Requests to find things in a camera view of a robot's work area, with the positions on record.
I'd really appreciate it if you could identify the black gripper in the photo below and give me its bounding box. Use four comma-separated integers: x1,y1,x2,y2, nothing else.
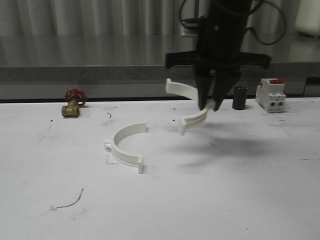
164,0,271,111

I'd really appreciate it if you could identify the white half-ring clamp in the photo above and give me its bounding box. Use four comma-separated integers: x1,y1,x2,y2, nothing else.
165,78,215,136
103,120,147,174

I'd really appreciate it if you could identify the dark brown cylindrical capacitor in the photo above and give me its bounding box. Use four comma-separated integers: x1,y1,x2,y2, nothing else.
232,86,248,111

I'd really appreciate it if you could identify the brass valve red handwheel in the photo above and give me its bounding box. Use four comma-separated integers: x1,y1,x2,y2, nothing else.
61,88,88,118

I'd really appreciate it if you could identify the grey stone countertop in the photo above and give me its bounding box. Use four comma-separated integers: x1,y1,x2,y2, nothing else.
0,34,320,102

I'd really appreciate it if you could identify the white circuit breaker red switch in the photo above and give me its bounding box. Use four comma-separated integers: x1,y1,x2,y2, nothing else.
255,78,286,114

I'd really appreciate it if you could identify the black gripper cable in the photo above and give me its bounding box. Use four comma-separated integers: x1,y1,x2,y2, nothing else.
178,0,287,46

